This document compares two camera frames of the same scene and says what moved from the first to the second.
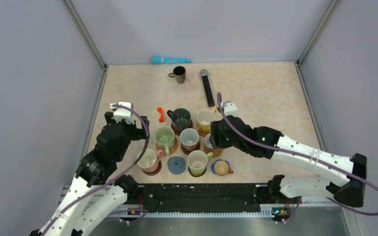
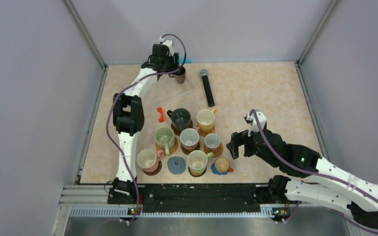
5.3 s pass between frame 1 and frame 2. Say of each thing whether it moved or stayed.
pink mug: stayed
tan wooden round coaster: stayed
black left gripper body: moved
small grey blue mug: stayed
